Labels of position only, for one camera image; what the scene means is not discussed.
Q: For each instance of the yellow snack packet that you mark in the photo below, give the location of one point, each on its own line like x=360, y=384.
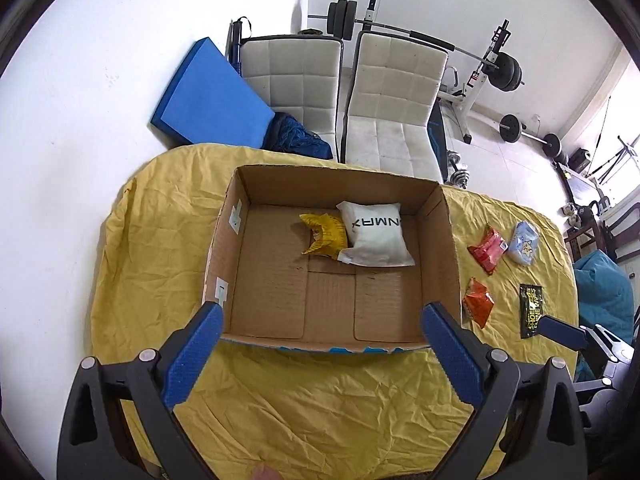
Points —
x=328, y=235

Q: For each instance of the cardboard box with cow print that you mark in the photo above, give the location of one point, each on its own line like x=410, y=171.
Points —
x=274, y=294

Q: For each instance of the dark blue cloth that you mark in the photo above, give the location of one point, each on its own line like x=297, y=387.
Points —
x=285, y=134

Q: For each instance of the white pouch with black letters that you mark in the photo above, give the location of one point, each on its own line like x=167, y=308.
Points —
x=375, y=236

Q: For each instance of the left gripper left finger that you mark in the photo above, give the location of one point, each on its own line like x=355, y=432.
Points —
x=95, y=439

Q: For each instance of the teal bean bag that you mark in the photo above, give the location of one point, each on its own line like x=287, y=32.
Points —
x=605, y=295

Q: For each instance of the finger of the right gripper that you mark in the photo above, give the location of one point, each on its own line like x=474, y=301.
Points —
x=566, y=335

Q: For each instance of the white padded chair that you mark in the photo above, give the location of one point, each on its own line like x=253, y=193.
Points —
x=395, y=84
x=299, y=75

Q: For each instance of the blue tissue pack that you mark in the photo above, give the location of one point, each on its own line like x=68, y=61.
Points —
x=523, y=244

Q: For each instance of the right white padded chair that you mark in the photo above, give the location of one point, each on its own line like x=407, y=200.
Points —
x=395, y=84

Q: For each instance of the blue foam mat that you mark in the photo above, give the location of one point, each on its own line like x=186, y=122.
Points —
x=207, y=101

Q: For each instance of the black shoe wipes pack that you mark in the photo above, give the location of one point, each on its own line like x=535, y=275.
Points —
x=531, y=309

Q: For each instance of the orange snack packet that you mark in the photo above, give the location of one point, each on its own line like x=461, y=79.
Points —
x=478, y=302

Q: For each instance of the barbell on floor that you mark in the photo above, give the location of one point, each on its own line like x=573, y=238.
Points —
x=511, y=130

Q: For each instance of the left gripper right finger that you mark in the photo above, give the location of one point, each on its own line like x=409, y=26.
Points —
x=530, y=411

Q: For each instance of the left white padded chair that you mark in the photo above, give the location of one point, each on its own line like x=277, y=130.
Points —
x=299, y=75

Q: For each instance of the yellow tablecloth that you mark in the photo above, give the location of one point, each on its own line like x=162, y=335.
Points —
x=309, y=415

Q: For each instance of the white weight bench rack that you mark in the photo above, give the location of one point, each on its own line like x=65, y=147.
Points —
x=458, y=104

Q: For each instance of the red snack packet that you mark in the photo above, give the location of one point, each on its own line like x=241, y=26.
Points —
x=490, y=250

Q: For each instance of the dark wooden stool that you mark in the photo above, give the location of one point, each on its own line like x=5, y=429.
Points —
x=584, y=232

